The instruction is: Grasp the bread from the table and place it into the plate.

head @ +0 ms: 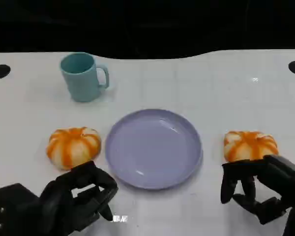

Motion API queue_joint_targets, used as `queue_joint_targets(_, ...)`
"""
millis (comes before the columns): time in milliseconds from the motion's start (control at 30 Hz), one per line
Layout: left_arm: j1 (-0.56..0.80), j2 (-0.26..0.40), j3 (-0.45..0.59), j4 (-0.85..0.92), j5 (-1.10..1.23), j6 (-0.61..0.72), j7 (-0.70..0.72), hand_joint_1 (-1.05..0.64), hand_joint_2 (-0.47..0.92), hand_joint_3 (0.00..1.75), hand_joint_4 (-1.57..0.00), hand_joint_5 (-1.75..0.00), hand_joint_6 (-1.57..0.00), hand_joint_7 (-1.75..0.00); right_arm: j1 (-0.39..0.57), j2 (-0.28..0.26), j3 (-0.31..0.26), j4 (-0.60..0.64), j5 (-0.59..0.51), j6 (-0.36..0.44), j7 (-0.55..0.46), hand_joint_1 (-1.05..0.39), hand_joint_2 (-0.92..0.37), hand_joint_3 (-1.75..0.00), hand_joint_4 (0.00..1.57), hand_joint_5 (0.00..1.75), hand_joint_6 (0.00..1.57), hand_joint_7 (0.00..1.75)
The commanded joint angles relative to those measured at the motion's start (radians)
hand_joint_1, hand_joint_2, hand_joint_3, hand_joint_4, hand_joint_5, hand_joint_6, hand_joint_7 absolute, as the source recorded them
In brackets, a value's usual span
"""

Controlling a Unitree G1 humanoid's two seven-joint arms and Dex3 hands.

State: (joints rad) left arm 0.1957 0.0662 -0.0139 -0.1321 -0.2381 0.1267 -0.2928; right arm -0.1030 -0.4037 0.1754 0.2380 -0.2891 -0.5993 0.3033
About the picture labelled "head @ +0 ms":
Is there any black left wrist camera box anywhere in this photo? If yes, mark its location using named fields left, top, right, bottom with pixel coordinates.
left=0, top=183, right=44, bottom=236

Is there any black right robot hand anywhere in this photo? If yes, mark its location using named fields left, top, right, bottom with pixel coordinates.
left=220, top=154, right=295, bottom=225

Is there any orange white toy bread roll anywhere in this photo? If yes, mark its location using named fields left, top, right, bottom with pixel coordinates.
left=46, top=126, right=103, bottom=171
left=223, top=130, right=279, bottom=163

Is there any black backdrop curtain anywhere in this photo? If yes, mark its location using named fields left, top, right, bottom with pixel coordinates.
left=0, top=0, right=295, bottom=60

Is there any lilac plate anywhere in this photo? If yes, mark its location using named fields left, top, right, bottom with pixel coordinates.
left=105, top=109, right=204, bottom=190

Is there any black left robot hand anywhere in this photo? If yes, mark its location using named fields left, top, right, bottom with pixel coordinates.
left=39, top=160, right=119, bottom=236

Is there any pale green mug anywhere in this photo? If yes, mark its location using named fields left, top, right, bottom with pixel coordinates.
left=59, top=52, right=111, bottom=103

